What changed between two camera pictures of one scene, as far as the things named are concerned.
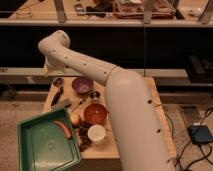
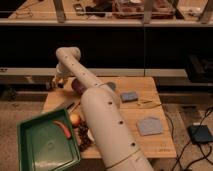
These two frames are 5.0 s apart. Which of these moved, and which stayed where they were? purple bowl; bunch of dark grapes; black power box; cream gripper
Moved: cream gripper
Stayed: black power box; purple bowl; bunch of dark grapes
